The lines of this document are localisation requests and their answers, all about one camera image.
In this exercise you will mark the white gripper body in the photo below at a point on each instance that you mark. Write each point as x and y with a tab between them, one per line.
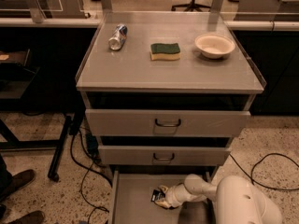
172	196

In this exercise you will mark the dark rxbar blueberry wrapper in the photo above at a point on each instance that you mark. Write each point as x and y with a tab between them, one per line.
157	195

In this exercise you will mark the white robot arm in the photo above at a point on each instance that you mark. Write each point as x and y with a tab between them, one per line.
237	200

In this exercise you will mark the bottom grey open drawer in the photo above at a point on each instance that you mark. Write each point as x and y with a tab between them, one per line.
131	202

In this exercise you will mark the middle grey drawer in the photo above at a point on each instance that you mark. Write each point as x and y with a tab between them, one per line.
172	156

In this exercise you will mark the top grey drawer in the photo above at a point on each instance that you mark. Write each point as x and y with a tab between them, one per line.
176	123

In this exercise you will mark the grey drawer cabinet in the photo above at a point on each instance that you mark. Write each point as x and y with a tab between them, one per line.
129	79

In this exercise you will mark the brown shoe lower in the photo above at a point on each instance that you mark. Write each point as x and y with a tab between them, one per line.
36	217

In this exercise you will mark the green yellow sponge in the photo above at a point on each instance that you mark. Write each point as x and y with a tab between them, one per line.
165	52

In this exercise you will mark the white bowl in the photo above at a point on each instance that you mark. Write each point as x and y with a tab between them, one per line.
214	46

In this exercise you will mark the crushed silver blue can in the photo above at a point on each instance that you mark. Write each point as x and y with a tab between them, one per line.
119	37

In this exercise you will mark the black table frame left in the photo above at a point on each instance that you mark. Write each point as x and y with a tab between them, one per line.
16	75

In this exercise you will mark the white rail barrier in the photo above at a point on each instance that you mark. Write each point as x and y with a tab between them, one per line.
288	26

